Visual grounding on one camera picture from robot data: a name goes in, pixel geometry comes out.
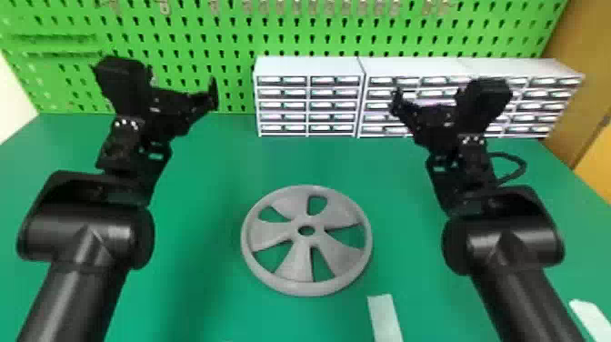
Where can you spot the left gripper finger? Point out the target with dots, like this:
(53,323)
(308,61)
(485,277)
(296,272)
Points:
(212,98)

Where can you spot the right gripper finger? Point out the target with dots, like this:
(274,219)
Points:
(399,106)

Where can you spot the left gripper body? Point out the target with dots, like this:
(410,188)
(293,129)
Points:
(169,112)

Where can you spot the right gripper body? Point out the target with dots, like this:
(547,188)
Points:
(432,126)

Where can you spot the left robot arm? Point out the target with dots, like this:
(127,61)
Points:
(81,239)

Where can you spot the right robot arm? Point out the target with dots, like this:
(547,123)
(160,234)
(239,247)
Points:
(506,239)

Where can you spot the grey wheel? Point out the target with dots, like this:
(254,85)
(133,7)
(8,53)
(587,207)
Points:
(291,267)

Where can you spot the white drawer cabinet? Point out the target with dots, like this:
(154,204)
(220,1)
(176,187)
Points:
(429,76)
(305,98)

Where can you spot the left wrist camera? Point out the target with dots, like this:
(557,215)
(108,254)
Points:
(121,83)

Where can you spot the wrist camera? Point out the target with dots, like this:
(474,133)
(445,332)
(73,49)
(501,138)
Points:
(482,100)
(121,83)

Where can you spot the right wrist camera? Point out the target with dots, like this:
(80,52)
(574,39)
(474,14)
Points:
(482,100)

